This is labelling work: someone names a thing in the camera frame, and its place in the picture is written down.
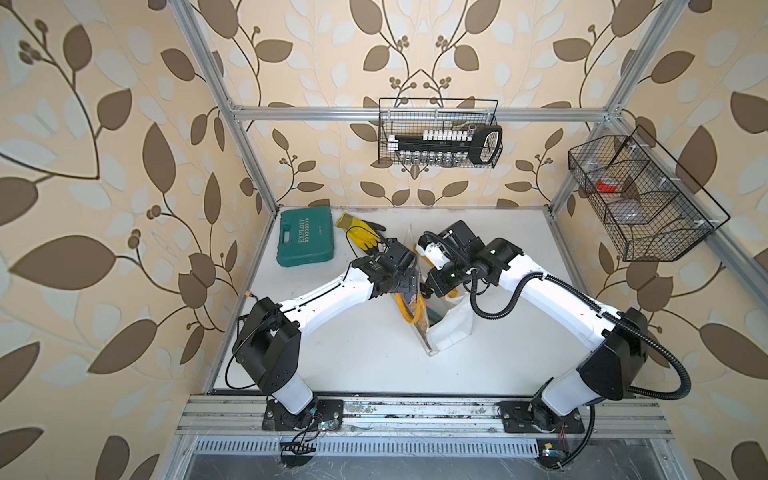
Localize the white canvas pouch yellow handles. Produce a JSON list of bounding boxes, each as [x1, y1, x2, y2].
[[394, 227, 474, 356]]

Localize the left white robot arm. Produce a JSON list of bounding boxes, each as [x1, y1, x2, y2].
[[231, 238, 418, 416]]

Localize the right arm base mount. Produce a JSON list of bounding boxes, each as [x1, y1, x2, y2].
[[496, 399, 586, 434]]

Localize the right black wire basket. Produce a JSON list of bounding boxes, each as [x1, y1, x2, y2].
[[568, 125, 731, 262]]

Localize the black wire basket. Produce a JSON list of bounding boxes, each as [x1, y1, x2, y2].
[[377, 97, 503, 168], [568, 125, 731, 262]]

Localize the socket set in basket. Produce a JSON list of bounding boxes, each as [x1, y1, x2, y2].
[[384, 125, 503, 168]]

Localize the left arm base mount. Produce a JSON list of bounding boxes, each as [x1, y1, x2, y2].
[[261, 395, 344, 433]]

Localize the aluminium frame back bar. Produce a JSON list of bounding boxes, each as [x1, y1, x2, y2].
[[233, 106, 610, 123]]

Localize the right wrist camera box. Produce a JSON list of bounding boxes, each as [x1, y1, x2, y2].
[[416, 220, 485, 269]]

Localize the yellow and grey work glove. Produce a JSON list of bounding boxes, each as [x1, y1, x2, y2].
[[335, 213, 383, 255]]

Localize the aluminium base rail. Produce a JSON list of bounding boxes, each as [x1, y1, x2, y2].
[[176, 394, 673, 440]]

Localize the green plastic tool case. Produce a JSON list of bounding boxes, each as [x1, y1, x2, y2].
[[276, 206, 335, 268]]

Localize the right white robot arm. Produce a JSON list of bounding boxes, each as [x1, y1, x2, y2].
[[416, 235, 648, 417]]

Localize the back black wire basket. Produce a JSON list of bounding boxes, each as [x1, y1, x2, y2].
[[377, 97, 503, 168]]

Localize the red item in basket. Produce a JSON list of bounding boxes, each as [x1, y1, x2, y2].
[[596, 176, 619, 194]]

